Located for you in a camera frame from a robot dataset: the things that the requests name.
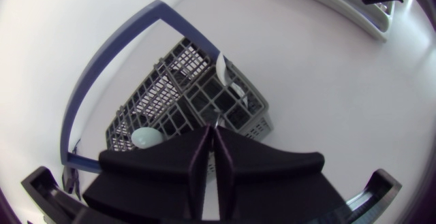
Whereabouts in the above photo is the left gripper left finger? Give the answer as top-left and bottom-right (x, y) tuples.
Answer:
(73, 125), (215, 224)

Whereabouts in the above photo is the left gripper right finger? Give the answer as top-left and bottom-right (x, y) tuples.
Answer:
(213, 126), (352, 224)

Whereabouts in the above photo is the grey cutlery basket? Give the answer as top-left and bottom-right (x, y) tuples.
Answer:
(60, 0), (275, 197)

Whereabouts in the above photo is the pale green plastic spoon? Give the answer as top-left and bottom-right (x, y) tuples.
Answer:
(131, 127), (165, 149)

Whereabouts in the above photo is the white plastic spoon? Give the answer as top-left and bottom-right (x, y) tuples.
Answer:
(215, 52), (249, 108)

